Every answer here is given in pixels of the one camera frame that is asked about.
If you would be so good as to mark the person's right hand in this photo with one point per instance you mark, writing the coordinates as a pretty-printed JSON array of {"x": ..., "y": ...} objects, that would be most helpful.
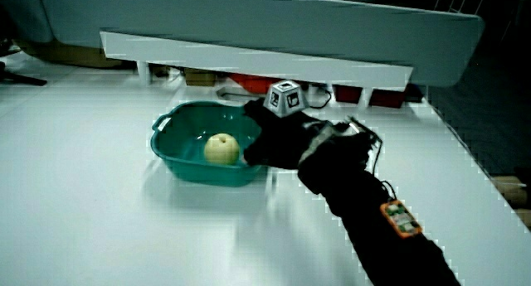
[{"x": 282, "y": 141}]

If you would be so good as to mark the yellow-green apple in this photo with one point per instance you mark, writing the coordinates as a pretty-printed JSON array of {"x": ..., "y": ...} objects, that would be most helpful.
[{"x": 221, "y": 149}]

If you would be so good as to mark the green plastic basin plate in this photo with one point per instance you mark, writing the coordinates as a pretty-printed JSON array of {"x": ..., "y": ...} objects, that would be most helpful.
[{"x": 186, "y": 132}]

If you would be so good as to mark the person's right forearm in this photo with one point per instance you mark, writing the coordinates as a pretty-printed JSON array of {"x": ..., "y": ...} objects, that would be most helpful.
[{"x": 357, "y": 182}]

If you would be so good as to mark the red plastic bin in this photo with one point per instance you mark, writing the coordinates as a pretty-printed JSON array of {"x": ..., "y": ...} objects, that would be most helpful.
[{"x": 253, "y": 83}]

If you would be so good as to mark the dark red box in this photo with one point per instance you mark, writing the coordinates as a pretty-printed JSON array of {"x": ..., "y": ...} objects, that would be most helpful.
[
  {"x": 347, "y": 94},
  {"x": 386, "y": 98}
]

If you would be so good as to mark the long white bench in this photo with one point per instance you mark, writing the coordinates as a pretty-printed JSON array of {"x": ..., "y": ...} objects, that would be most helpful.
[{"x": 249, "y": 60}]

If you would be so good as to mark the small cardboard box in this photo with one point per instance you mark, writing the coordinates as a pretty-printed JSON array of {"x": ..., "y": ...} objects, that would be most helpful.
[{"x": 200, "y": 77}]

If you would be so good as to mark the large white panel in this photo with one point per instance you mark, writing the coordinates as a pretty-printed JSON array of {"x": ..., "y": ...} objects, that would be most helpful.
[{"x": 290, "y": 20}]

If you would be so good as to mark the orange sensor module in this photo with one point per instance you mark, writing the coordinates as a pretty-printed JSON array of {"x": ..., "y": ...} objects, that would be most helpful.
[{"x": 400, "y": 219}]

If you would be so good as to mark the flat brown cardboard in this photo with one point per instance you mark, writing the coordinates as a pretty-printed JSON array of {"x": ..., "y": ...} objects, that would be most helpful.
[{"x": 70, "y": 56}]

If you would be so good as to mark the wooden stool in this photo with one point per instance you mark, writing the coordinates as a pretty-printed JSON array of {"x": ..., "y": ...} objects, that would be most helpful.
[{"x": 512, "y": 190}]

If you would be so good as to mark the black stand leg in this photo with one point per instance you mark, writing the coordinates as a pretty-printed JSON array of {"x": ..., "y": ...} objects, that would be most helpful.
[{"x": 20, "y": 78}]

